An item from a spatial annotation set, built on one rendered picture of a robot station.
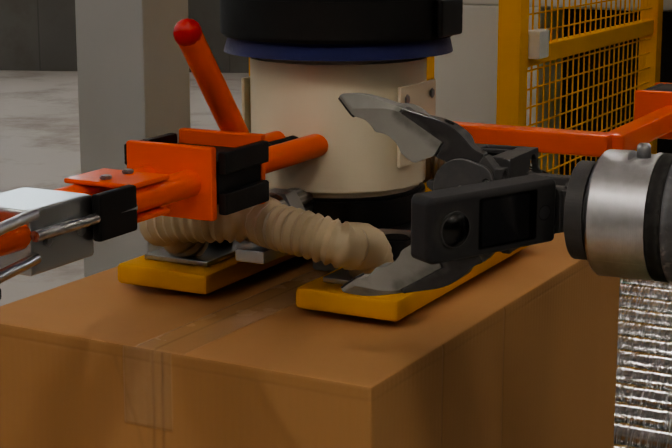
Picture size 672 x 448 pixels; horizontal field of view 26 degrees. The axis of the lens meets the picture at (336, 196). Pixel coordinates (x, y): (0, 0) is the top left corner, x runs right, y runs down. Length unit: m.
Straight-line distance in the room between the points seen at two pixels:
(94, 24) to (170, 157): 1.70
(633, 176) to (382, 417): 0.27
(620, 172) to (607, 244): 0.05
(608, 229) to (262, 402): 0.31
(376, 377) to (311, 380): 0.05
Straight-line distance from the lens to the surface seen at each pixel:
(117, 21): 2.82
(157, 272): 1.34
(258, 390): 1.14
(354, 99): 1.09
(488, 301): 1.33
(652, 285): 3.08
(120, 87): 2.83
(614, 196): 1.01
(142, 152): 1.18
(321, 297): 1.26
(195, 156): 1.15
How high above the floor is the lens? 1.29
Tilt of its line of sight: 11 degrees down
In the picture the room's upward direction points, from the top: straight up
